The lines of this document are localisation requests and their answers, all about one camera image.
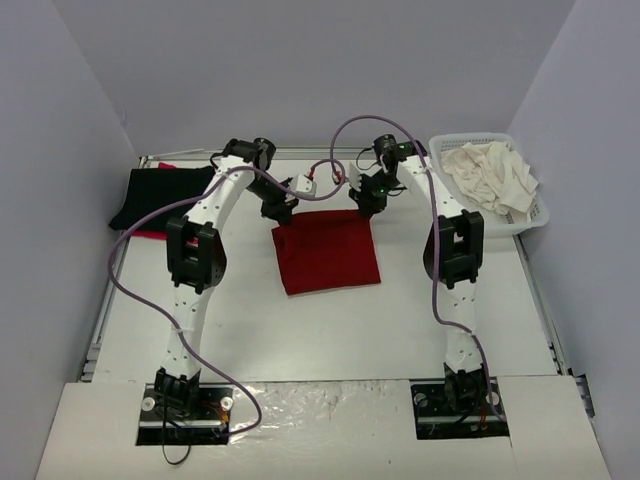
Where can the white plastic laundry basket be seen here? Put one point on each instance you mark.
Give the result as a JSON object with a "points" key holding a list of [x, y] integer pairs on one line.
{"points": [[495, 225]]}

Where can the white t-shirts pile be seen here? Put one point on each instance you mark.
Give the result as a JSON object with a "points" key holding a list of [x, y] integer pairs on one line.
{"points": [[494, 176]]}

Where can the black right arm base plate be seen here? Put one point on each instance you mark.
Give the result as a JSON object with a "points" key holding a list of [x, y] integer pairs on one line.
{"points": [[436, 419]]}

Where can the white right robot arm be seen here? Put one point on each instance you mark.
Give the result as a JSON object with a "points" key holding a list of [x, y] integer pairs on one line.
{"points": [[452, 257]]}

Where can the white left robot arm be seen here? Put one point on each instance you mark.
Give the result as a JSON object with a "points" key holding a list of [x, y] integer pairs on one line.
{"points": [[197, 261]]}

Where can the folded black t-shirt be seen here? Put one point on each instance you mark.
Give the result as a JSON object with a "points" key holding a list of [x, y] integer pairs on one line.
{"points": [[150, 189]]}

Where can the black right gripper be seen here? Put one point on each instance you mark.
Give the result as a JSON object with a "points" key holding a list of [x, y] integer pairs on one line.
{"points": [[367, 203]]}

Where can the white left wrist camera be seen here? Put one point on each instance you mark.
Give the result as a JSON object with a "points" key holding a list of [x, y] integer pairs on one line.
{"points": [[303, 186]]}

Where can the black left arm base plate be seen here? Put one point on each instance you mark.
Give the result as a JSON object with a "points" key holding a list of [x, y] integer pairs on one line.
{"points": [[206, 423]]}

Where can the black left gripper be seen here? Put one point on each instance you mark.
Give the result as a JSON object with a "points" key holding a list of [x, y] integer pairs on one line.
{"points": [[279, 209]]}

